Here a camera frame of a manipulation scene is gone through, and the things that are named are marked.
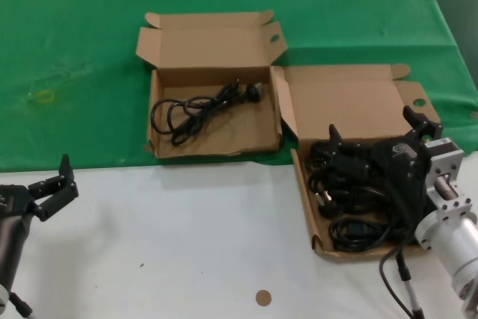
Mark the small yellow-green tape piece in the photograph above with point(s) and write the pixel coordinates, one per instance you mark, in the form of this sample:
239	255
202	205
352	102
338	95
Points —
45	97

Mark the cardboard box, oval flap hole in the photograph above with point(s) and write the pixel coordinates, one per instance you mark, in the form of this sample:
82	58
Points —
224	136

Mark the round brown cardboard disc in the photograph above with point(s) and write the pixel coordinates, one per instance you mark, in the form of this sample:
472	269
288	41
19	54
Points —
263	298

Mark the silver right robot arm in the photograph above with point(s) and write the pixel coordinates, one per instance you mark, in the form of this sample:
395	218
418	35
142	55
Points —
459	255

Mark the green table cloth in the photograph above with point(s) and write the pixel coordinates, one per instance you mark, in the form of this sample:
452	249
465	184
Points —
74	35

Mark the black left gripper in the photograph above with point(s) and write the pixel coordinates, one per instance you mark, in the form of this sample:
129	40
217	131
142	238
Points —
13	201

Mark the right gripper with motor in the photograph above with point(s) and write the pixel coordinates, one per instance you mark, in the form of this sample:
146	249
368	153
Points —
444	162

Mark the cardboard box, round flap hole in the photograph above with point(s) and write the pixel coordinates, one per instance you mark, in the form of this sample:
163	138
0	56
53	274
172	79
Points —
343	110

